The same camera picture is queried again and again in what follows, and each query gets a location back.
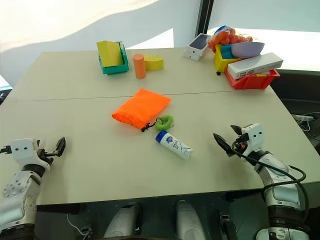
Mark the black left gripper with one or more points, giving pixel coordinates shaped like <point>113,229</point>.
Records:
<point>45,155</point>

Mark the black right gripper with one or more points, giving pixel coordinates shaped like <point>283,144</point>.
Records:
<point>240,145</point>

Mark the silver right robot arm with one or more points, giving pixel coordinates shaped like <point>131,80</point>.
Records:
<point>280,173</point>

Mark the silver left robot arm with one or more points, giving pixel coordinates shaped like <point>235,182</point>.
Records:
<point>17,185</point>

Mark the net bag of oranges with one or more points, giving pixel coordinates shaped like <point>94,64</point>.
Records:
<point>225,38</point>

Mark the white blue-printed tube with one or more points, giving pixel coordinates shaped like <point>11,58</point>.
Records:
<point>175,145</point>

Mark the red plastic bin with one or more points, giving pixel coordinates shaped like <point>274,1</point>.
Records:
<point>252,82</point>

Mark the yellow plastic bin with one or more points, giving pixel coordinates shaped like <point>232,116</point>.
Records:
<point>221,62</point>

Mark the long white carton box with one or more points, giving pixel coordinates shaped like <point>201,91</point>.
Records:
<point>255,65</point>

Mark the blue foam block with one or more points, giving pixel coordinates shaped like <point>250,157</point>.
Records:
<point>227,52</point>

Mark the lilac plastic bowl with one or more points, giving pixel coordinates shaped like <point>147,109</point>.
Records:
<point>246,49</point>

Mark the plain white phone box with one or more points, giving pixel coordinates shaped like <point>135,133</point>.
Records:
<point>192,54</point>

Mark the silver rounded robot leg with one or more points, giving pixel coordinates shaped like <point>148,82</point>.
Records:
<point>122,220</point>
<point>190,220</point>

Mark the white phone box dark lid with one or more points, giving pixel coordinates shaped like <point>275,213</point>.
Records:
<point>198,42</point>

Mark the teal plastic bin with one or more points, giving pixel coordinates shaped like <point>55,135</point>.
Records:
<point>117,68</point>

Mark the yellow half-round foam block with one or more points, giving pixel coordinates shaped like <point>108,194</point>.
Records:
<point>154,63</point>

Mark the blue white package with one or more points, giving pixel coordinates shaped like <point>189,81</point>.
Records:
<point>221,29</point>

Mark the yellow foam wedge block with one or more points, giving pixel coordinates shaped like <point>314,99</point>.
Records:
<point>110,53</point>

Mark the orange foam cylinder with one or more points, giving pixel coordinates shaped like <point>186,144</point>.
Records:
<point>139,67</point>

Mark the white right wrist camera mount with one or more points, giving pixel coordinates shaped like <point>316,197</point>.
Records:
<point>255,136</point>

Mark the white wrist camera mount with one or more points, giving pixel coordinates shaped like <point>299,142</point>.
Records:
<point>255,136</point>
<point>21,148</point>

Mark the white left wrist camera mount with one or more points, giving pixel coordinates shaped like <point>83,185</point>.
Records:
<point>21,148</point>

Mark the black metal bracket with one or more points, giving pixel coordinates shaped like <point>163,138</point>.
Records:
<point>227,225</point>

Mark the black window post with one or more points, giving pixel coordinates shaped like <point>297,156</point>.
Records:
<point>203,17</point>

